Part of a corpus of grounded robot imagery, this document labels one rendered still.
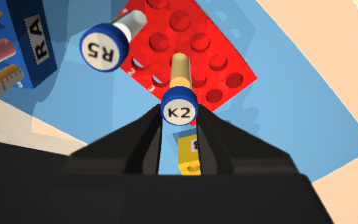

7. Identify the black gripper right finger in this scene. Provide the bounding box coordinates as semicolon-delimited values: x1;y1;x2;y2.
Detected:
196;104;300;174

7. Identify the blue tube rack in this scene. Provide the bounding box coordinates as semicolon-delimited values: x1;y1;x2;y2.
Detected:
0;0;57;89

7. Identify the light blue mat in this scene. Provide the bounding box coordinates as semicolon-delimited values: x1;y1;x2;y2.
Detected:
0;0;358;183

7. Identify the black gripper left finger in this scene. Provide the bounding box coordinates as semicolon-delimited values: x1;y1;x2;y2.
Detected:
59;104;163;174

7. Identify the red rack with round wells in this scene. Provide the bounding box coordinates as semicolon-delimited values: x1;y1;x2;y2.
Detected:
117;0;258;112

